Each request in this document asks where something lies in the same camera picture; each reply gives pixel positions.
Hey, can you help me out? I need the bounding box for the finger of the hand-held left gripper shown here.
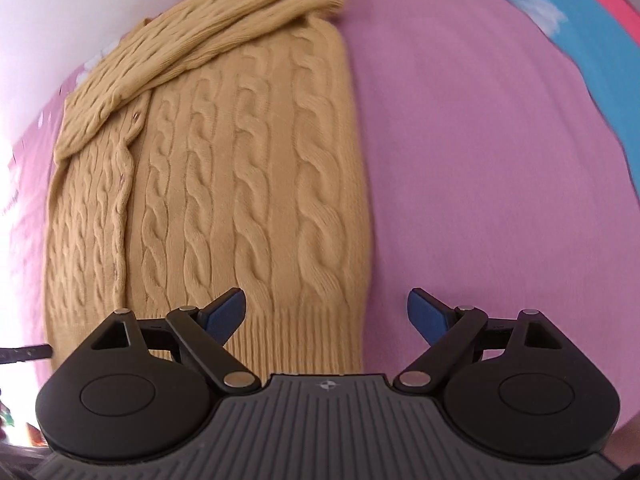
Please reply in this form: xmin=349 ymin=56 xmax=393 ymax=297
xmin=0 ymin=343 xmax=52 ymax=366

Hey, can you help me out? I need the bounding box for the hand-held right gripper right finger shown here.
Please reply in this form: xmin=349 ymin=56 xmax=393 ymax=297
xmin=392 ymin=287 xmax=563 ymax=395

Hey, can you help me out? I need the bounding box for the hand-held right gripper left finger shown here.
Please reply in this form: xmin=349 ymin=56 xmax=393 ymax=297
xmin=90 ymin=287 xmax=261 ymax=394

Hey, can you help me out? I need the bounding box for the yellow cable-knit cardigan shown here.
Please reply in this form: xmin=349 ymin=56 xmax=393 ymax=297
xmin=42 ymin=0 xmax=373 ymax=376

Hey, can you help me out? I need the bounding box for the pink floral bed sheet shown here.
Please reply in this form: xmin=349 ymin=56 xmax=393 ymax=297
xmin=0 ymin=0 xmax=640 ymax=441

